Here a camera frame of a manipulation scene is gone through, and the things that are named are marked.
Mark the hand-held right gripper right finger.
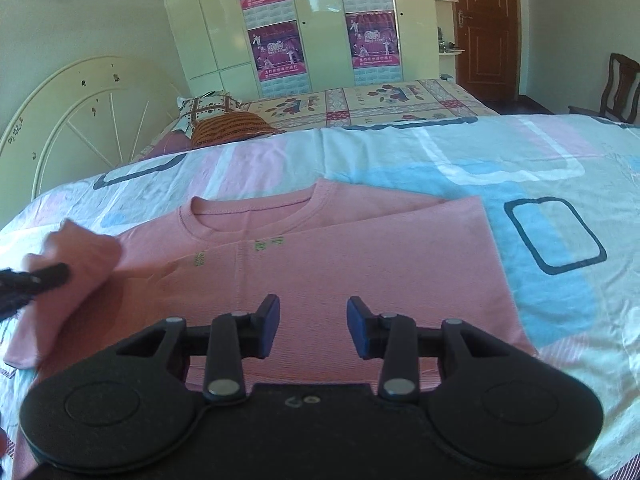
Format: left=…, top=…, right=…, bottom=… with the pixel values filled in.
left=346, top=295, right=506, bottom=404

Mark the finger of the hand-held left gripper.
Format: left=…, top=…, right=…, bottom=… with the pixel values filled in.
left=0, top=262, right=71, bottom=321

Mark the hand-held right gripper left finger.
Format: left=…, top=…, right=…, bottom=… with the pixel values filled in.
left=116, top=294, right=281, bottom=406

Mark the pink t-shirt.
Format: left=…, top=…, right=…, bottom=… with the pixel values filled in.
left=2, top=178, right=538, bottom=480

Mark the cream round headboard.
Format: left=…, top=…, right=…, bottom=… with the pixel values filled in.
left=0, top=56, right=186, bottom=201

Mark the orange striped cushion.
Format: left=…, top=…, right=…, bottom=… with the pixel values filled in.
left=191, top=111, right=286, bottom=150

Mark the pastel patterned bed sheet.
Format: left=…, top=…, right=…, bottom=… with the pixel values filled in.
left=0, top=112, right=640, bottom=480

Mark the floral patchwork bedspread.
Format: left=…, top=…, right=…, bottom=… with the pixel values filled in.
left=245, top=78, right=501, bottom=133

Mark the patterned pillow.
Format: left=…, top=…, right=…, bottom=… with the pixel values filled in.
left=177, top=91, right=251, bottom=138

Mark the purple striped cloth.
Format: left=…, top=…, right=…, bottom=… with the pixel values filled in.
left=597, top=455, right=640, bottom=480

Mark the cream wardrobe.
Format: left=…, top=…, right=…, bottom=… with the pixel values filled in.
left=155, top=0, right=451, bottom=101

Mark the brown wooden door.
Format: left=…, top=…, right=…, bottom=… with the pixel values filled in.
left=446, top=0, right=523, bottom=106

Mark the brown wooden chair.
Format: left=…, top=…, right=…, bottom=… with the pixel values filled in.
left=567, top=52, right=640, bottom=126

